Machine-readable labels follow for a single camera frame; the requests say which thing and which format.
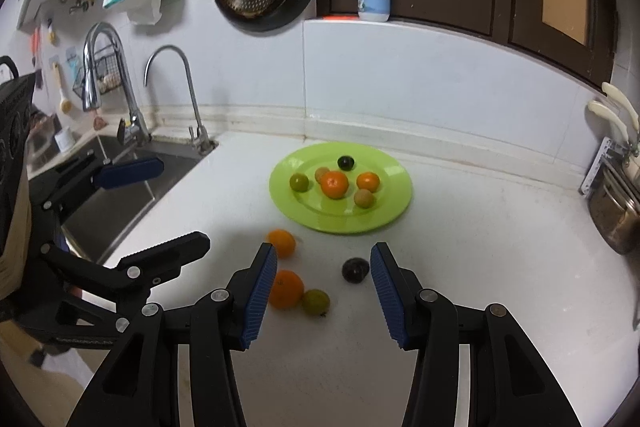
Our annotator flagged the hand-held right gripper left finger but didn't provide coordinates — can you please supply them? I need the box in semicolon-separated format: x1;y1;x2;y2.
65;242;278;427

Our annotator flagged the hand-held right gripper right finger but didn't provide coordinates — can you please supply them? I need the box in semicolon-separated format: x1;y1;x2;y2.
370;242;583;427

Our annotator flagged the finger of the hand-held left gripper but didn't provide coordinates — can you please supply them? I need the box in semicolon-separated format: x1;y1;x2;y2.
30;152;165;228
40;231;212;309

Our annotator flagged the orange mandarin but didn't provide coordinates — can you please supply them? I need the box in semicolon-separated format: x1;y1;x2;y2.
356;171;381;193
266;229;297;258
269;270;305;311
320;171;350;200

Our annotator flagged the green plate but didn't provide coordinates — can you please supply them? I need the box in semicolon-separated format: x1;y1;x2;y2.
269;143;414;235

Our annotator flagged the steel sink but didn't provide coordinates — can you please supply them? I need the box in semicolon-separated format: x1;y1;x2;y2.
27;134;218;265

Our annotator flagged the yellow dish brush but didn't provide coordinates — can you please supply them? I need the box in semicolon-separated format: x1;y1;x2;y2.
51;63;74;115

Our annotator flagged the thin gooseneck faucet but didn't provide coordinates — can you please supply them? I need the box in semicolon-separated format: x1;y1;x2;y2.
144;45;219;156

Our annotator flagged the large chrome faucet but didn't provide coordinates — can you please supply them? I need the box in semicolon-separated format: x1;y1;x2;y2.
82;22;152;148

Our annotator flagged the steel cooking pot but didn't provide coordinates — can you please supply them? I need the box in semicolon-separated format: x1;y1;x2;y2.
587;167;640;256

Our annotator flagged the steel dish rack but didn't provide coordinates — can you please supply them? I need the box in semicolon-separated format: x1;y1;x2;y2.
580;137;640;208

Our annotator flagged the black wire basket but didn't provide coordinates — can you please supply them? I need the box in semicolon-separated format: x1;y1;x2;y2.
72;46;123;100

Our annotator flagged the white-handled knife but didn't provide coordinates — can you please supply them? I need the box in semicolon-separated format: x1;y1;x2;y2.
601;82;640;128
587;101;640;148

